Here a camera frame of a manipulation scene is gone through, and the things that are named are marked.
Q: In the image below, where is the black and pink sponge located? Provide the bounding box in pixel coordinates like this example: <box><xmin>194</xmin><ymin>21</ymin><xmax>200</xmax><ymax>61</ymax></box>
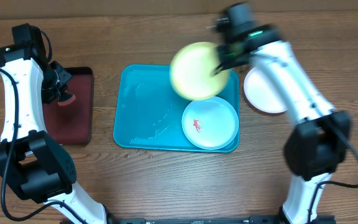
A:
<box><xmin>58</xmin><ymin>92</ymin><xmax>76</xmax><ymax>106</ymax></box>

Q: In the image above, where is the white plate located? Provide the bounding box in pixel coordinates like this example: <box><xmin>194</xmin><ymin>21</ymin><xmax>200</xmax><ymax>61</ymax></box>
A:
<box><xmin>243</xmin><ymin>67</ymin><xmax>287</xmax><ymax>114</ymax></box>

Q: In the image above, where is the yellow-green plate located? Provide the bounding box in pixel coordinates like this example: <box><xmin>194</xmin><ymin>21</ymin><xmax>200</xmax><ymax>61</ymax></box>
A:
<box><xmin>170</xmin><ymin>42</ymin><xmax>230</xmax><ymax>101</ymax></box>

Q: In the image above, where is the light blue plate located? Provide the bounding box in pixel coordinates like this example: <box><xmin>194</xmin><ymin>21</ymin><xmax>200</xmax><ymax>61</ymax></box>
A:
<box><xmin>181</xmin><ymin>96</ymin><xmax>239</xmax><ymax>151</ymax></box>

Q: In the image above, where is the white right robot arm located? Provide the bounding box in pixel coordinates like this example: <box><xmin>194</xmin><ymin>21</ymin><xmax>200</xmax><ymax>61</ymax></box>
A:
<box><xmin>215</xmin><ymin>2</ymin><xmax>358</xmax><ymax>223</ymax></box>

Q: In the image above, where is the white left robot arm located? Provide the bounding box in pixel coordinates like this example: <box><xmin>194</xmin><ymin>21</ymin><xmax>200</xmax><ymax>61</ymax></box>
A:
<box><xmin>0</xmin><ymin>24</ymin><xmax>115</xmax><ymax>223</ymax></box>

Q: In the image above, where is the dark red water tray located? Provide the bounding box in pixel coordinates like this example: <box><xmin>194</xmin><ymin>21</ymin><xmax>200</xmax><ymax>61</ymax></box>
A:
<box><xmin>43</xmin><ymin>67</ymin><xmax>94</xmax><ymax>145</ymax></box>

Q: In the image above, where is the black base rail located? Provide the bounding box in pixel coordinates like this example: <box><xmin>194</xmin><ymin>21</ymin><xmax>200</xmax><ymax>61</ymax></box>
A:
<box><xmin>60</xmin><ymin>215</ymin><xmax>337</xmax><ymax>224</ymax></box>

